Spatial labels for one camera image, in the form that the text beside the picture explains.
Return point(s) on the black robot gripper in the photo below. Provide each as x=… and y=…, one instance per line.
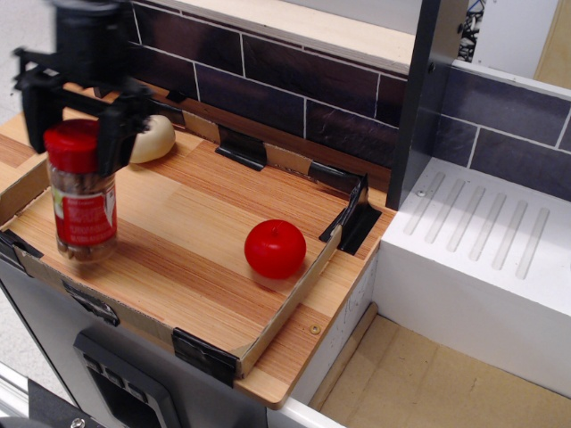
x=91, y=51

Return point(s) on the red lidded basil spice bottle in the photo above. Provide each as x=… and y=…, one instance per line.
x=84, y=202

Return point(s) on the cardboard fence with black tape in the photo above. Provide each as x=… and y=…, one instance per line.
x=180, y=263

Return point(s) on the cream toy garlic bulb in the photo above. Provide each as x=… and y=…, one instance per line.
x=155, y=142

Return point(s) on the wooden ledge shelf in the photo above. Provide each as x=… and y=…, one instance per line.
x=345, y=38

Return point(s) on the red toy apple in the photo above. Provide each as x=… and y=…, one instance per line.
x=275, y=249

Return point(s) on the black oven control panel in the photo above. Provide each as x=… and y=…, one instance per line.
x=132, y=397

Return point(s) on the white sink drainboard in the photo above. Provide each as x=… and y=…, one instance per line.
x=482, y=265

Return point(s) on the dark grey vertical post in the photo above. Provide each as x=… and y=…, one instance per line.
x=439, y=30

